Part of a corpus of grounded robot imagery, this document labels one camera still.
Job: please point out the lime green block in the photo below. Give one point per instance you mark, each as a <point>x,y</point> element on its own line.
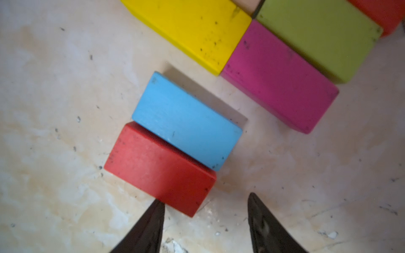
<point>334,36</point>

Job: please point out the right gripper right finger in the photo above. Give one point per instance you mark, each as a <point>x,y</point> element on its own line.
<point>267,233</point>

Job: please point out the blue rectangular block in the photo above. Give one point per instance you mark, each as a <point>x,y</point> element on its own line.
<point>179,118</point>

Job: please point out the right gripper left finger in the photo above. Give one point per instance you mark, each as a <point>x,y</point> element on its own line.
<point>146,234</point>

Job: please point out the red block bottom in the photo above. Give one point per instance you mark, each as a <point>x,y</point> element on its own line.
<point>149,163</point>

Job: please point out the natural wood rectangular block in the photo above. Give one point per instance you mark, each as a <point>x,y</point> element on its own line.
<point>248,6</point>

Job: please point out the red block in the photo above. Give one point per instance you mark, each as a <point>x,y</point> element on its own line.
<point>149,163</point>
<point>386,13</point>

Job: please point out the yellow rectangular block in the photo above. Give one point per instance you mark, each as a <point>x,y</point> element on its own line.
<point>206,31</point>

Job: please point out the magenta block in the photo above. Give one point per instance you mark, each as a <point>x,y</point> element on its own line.
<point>279,79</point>

